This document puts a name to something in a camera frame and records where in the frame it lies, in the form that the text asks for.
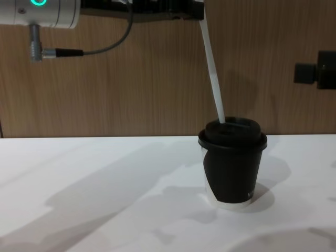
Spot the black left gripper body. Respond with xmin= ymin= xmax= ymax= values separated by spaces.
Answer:
xmin=80 ymin=0 xmax=184 ymax=20

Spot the white paper straw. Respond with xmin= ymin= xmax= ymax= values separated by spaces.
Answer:
xmin=198 ymin=19 xmax=226 ymax=124

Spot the black plastic cup lid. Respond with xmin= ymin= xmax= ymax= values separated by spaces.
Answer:
xmin=197 ymin=115 xmax=268 ymax=152

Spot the black paper cup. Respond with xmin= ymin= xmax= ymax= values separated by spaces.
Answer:
xmin=200 ymin=145 xmax=264 ymax=211

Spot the grey cable with silver plug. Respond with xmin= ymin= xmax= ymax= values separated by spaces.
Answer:
xmin=29 ymin=12 xmax=134 ymax=64

